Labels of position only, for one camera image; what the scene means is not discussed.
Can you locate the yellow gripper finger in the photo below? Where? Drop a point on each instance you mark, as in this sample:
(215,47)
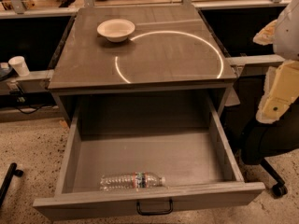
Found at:
(281,89)

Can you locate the clear plastic water bottle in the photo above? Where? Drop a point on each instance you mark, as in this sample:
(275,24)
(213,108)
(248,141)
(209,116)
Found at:
(136,180)

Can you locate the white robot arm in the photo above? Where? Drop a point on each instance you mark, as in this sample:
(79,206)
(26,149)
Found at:
(283,33)

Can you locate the open grey top drawer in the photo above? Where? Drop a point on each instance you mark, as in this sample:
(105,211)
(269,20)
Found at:
(147,155)

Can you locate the grey cabinet with counter top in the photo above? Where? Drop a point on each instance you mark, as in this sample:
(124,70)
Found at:
(170,49)

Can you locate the black office chair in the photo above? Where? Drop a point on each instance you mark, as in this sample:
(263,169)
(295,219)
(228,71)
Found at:
(256,140)

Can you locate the white ceramic bowl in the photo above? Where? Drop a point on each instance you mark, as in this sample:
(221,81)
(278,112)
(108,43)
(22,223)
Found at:
(116,30)

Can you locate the white paper cup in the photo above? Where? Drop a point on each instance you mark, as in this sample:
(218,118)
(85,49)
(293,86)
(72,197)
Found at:
(19,65)

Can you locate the black pole on floor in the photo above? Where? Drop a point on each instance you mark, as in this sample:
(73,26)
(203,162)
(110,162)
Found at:
(11,172)

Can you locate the black drawer handle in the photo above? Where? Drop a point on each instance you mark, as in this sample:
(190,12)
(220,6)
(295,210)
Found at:
(154,207)

